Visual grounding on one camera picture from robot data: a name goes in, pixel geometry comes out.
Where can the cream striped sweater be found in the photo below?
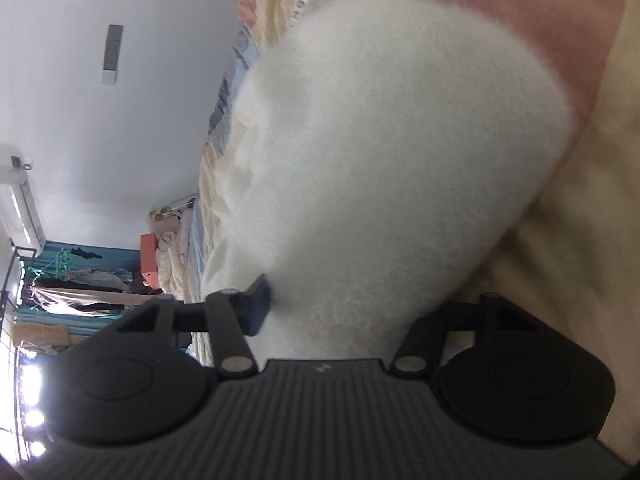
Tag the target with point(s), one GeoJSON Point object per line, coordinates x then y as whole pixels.
{"type": "Point", "coordinates": [375, 160]}

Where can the blue curtain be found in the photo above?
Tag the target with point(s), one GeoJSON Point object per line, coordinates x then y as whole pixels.
{"type": "Point", "coordinates": [110, 255]}

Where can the orange box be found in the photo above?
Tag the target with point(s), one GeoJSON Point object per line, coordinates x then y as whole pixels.
{"type": "Point", "coordinates": [149, 260]}

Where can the row of hanging clothes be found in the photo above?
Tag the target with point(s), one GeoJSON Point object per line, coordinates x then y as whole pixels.
{"type": "Point", "coordinates": [80, 295]}

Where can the patchwork quilt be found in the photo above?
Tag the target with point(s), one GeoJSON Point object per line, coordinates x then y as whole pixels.
{"type": "Point", "coordinates": [575, 260]}

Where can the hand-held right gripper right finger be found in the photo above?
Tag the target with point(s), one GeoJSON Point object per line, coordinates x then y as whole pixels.
{"type": "Point", "coordinates": [425, 335]}

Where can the window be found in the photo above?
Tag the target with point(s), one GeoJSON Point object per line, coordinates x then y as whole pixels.
{"type": "Point", "coordinates": [35, 417]}

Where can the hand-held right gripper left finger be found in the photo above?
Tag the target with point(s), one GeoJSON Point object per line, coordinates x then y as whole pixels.
{"type": "Point", "coordinates": [260, 305]}

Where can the cream folded blanket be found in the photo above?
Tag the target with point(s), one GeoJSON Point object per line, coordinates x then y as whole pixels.
{"type": "Point", "coordinates": [172, 270]}

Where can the white air conditioner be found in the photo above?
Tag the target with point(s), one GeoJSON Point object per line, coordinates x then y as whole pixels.
{"type": "Point", "coordinates": [20, 205]}

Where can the black window grille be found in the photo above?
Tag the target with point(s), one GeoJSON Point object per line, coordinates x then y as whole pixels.
{"type": "Point", "coordinates": [10, 280]}

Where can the grey wall switch panel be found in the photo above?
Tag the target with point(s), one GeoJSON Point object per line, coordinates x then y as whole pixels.
{"type": "Point", "coordinates": [113, 55]}

